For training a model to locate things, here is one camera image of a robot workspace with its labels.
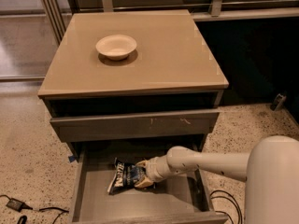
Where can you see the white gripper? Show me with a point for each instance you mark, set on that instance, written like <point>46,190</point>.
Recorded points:
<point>151,169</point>

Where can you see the blue Kettle chip bag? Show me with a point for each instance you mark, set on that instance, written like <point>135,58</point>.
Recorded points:
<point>126,175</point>

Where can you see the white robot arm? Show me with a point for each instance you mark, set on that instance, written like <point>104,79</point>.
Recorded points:
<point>270,173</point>

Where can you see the open grey middle drawer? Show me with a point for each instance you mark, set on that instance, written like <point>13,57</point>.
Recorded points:
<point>181,199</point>

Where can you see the closed grey top drawer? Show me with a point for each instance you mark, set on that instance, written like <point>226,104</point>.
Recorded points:
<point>111,127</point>

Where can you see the grey drawer cabinet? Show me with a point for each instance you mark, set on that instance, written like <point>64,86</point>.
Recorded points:
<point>171,69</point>

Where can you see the blue tape piece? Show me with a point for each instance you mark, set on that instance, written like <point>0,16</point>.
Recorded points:
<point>72,158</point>

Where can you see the white paper bowl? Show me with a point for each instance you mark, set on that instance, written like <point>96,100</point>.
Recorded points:
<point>116,47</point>

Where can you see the black plug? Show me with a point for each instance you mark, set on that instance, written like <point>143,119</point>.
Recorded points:
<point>22,220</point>

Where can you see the black power adapter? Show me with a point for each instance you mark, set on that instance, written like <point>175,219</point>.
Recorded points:
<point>17,205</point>

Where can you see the small grey floor device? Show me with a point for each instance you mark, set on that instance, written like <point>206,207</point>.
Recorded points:
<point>278,102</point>

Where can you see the metal railing frame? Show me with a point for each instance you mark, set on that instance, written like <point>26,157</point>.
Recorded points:
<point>201,10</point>

